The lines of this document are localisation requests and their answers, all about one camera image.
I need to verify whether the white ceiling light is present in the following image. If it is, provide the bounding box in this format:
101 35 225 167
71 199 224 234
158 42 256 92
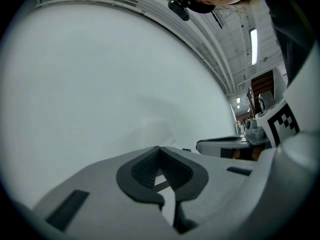
249 28 258 66

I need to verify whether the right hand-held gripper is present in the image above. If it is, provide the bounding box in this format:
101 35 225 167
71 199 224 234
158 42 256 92
196 98 301 158

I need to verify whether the brown wooden staircase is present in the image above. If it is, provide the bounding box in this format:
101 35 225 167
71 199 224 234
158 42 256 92
251 70 275 102

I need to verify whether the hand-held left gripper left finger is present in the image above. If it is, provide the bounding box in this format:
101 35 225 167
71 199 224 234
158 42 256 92
32 145 180 240

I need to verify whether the black head camera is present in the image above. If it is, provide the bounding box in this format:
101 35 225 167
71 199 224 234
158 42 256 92
167 0 190 22

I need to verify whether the person's black top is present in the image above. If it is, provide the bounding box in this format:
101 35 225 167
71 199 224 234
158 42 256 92
257 0 320 87

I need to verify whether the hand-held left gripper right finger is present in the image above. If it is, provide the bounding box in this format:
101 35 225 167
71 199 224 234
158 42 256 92
159 146 257 225

